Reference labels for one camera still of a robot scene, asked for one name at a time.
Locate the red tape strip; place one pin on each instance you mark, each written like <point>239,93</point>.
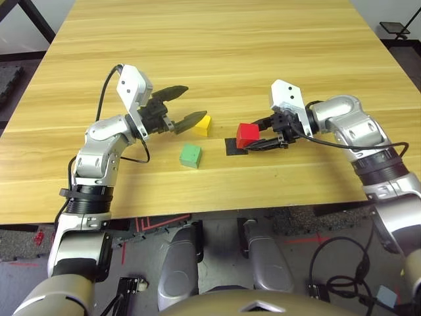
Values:
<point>123,253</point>

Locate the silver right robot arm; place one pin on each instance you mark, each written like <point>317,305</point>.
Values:
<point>358,125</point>

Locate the red wooden block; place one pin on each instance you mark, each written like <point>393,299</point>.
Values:
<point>247,134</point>

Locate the red tape cross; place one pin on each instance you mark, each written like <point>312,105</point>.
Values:
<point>317,239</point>

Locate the black foam floor tile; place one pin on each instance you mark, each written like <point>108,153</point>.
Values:
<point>10,82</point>

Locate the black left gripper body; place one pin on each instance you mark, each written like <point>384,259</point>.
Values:
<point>153,115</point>

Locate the olive robot torso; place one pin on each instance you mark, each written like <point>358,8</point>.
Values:
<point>213,306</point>

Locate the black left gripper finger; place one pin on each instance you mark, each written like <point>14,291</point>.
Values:
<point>190,120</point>
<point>171,93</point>

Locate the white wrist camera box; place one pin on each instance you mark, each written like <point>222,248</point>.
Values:
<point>131,85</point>
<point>289,95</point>

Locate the small red floor object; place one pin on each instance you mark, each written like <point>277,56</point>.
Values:
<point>39,238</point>

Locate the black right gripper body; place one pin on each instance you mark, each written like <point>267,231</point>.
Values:
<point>284,126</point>

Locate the yellow wooden block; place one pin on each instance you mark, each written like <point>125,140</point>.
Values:
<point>204,126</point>

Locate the grey robot left leg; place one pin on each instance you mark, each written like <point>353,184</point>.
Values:
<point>177,263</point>

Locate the black metal frame bar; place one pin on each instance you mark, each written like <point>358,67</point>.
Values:
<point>39,23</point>

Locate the grey robot leg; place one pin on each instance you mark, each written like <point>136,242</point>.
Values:
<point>177,263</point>
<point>266,260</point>

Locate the black mat with red lines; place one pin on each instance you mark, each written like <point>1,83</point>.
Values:
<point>161,222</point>

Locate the black square tape marker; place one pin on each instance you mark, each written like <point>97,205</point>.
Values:
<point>230,148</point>

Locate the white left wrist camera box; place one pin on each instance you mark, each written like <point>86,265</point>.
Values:
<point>131,85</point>

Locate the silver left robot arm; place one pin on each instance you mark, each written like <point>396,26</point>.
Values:
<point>98,148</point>

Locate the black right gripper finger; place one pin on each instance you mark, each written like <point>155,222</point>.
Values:
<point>263,144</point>
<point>265,122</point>

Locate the grey robot right leg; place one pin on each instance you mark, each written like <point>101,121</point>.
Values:
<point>266,260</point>

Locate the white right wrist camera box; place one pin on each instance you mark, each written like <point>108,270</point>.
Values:
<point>289,95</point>

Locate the small grey blue box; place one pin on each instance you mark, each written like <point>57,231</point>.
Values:
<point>387,295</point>

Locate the black stand with plate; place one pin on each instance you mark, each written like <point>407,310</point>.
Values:
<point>394,27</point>

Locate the black floor box with screws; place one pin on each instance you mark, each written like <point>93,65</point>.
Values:
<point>130,286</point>

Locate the green wooden block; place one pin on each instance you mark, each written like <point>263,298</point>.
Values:
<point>190,155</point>

